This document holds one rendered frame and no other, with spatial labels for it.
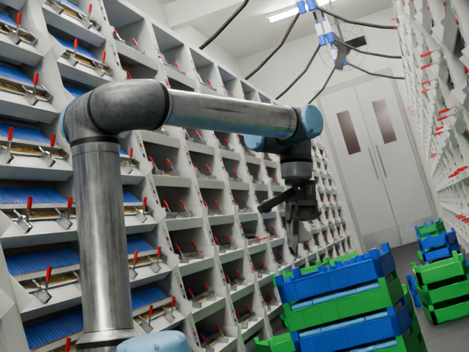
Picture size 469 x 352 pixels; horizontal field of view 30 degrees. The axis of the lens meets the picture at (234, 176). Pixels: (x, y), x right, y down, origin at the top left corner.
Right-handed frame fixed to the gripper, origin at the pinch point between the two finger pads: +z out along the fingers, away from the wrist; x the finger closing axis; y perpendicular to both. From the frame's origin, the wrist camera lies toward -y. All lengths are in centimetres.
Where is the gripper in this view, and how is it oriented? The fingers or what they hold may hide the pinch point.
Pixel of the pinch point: (292, 249)
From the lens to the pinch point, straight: 249.1
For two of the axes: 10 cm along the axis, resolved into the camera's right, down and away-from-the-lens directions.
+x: -1.6, 1.3, 9.8
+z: 0.3, 9.9, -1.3
